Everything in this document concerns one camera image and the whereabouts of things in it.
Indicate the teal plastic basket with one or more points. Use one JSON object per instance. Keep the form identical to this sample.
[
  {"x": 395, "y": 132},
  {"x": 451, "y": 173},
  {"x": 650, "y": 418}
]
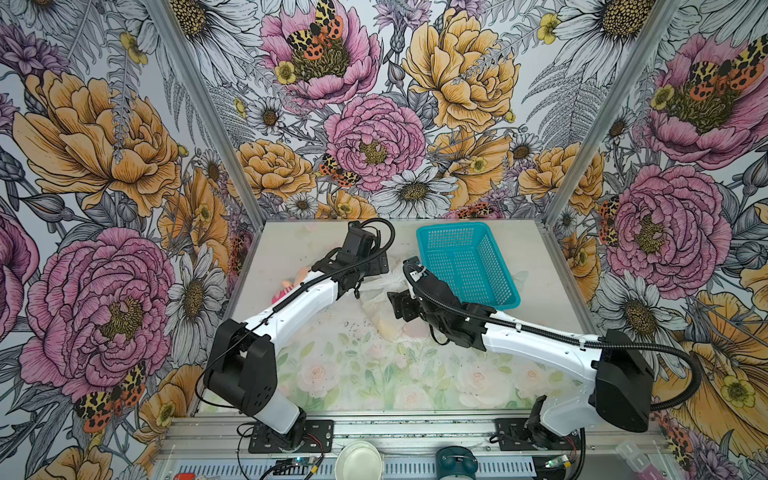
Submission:
[{"x": 466, "y": 256}]

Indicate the cartoon boy doll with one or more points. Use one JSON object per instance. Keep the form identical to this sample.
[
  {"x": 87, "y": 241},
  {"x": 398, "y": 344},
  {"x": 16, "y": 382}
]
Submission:
[{"x": 288, "y": 285}]

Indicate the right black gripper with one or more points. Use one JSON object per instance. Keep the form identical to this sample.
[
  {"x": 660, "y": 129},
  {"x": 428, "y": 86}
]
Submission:
[{"x": 403, "y": 305}]

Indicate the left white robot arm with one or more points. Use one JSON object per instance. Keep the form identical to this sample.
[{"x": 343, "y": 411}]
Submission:
[{"x": 242, "y": 366}]

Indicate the aluminium front rail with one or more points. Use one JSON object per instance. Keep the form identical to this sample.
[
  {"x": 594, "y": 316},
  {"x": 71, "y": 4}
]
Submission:
[{"x": 214, "y": 436}]

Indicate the pink plastic object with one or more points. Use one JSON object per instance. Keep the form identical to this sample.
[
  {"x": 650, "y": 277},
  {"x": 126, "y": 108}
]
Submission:
[{"x": 638, "y": 462}]

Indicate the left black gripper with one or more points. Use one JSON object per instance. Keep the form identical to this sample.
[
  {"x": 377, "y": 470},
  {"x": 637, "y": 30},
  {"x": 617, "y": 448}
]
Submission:
[{"x": 377, "y": 267}]

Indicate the white round cup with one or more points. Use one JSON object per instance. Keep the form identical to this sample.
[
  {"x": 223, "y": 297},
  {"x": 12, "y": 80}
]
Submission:
[{"x": 359, "y": 460}]

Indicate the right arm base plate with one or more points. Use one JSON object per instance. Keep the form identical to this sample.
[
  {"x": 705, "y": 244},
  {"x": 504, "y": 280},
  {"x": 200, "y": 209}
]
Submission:
[{"x": 513, "y": 434}]

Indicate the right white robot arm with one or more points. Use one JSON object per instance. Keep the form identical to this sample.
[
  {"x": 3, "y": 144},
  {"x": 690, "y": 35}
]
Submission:
[{"x": 616, "y": 381}]

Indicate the dark green round container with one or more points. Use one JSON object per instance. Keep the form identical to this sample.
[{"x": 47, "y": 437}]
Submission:
[{"x": 456, "y": 463}]

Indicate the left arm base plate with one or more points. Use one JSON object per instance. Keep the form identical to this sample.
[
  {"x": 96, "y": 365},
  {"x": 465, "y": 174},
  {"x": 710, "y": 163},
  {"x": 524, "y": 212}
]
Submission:
[{"x": 306, "y": 436}]

